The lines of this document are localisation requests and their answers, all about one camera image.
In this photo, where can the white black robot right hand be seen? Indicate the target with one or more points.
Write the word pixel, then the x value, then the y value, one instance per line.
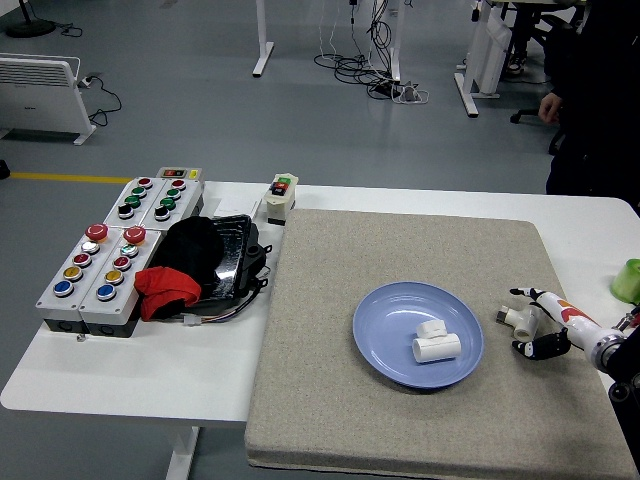
pixel 565 312

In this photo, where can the white tee pipe metal end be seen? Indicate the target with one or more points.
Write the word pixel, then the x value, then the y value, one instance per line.
pixel 522 320

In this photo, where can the large white tee pipe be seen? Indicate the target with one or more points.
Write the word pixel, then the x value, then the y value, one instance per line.
pixel 437 347

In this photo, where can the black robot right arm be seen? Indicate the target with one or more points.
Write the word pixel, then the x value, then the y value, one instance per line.
pixel 627 360

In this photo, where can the blue round plate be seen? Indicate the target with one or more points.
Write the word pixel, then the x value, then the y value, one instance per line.
pixel 390 320

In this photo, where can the green translucent cup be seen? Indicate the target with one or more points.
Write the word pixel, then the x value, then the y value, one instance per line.
pixel 627 282

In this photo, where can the grey-brown mat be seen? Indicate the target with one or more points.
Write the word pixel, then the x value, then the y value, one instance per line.
pixel 400 250

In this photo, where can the person's right hand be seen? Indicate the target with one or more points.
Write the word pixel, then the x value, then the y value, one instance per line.
pixel 550 107

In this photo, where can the person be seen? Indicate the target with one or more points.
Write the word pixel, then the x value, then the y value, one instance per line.
pixel 600 100

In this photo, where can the white desk with panel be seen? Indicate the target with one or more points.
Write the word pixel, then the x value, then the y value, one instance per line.
pixel 492 55

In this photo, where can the white desk leg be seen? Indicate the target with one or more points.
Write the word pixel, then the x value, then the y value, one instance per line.
pixel 262 45
pixel 395 50

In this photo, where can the black plastic tray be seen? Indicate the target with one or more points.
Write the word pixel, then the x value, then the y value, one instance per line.
pixel 232 250

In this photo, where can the white paper sheet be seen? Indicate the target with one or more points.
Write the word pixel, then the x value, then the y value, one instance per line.
pixel 235 206

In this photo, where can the black cloth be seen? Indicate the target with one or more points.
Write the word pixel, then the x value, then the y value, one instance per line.
pixel 192 245

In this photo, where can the red cloth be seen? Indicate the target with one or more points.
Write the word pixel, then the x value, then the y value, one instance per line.
pixel 162 292

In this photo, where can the white table leg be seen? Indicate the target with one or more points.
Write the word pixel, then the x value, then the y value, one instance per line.
pixel 181 455

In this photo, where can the white four-button control box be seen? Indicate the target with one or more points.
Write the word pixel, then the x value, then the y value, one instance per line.
pixel 131 200
pixel 170 202

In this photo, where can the white five-button emergency-stop box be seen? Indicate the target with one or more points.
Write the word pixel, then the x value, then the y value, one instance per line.
pixel 75 272
pixel 117 280

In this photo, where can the white panel heater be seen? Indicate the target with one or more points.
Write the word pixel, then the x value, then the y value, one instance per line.
pixel 37 97

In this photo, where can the black object on floor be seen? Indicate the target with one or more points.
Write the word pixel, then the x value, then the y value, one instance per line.
pixel 3 170

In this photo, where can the black round stand base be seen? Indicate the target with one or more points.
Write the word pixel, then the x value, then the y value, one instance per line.
pixel 27 27

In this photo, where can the beige green-red push switch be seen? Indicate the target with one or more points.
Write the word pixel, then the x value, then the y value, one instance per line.
pixel 279 197

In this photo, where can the small grey rocker switch box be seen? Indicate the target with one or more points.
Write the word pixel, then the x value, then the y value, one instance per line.
pixel 179 173

